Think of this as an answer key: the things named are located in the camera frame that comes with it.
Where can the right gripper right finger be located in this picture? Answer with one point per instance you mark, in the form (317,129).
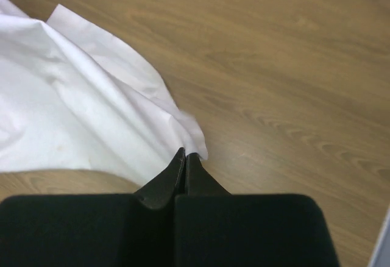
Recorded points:
(198,182)

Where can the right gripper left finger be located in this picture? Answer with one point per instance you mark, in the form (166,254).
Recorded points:
(161,190)

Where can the white t shirt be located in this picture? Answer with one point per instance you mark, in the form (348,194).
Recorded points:
(74,96)

